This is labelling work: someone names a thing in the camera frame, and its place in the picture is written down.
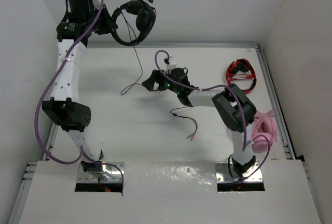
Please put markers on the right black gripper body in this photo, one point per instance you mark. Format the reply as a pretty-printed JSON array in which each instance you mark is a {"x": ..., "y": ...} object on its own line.
[{"x": 170, "y": 85}]

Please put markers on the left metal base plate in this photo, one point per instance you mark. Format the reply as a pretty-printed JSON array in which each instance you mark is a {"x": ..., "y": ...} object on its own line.
[{"x": 109, "y": 172}]

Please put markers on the pink headphones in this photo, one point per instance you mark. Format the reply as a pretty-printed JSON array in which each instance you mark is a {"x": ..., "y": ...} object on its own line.
[{"x": 264, "y": 131}]

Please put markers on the aluminium table frame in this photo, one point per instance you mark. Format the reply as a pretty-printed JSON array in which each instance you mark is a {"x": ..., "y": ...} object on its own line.
[{"x": 138, "y": 128}]

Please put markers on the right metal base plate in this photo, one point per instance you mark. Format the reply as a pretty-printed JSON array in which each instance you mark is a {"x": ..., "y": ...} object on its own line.
[{"x": 226, "y": 174}]

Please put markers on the metal base plate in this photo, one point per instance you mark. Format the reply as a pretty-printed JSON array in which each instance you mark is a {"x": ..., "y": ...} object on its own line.
[
  {"x": 109, "y": 172},
  {"x": 226, "y": 174}
]

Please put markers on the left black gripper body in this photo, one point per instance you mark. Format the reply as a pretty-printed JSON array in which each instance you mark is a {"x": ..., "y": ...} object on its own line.
[{"x": 89, "y": 18}]

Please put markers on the red headphones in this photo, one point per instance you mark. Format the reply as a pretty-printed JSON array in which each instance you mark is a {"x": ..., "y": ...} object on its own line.
[{"x": 241, "y": 69}]

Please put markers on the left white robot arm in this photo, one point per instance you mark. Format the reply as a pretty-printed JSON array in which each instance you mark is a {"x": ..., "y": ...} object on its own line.
[{"x": 64, "y": 107}]

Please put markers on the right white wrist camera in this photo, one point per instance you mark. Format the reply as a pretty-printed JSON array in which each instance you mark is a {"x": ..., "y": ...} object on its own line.
[{"x": 170, "y": 63}]

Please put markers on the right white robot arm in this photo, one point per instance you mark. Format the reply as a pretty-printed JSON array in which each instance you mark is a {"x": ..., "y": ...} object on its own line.
[{"x": 234, "y": 107}]

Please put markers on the white front cover board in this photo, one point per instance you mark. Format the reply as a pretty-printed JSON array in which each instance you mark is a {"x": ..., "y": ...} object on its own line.
[{"x": 178, "y": 192}]

